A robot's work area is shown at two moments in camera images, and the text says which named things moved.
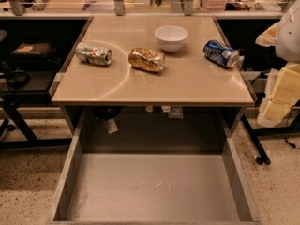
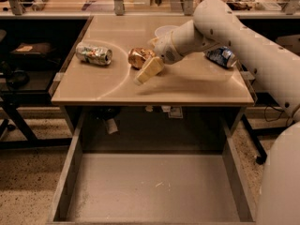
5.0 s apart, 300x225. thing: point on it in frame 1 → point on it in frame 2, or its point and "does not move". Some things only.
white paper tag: [112, 127] does not move
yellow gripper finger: [268, 37] → [153, 41]
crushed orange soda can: [146, 59] does not move
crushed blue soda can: [227, 56] does not move
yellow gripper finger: [286, 94] → [151, 68]
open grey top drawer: [153, 165] does not move
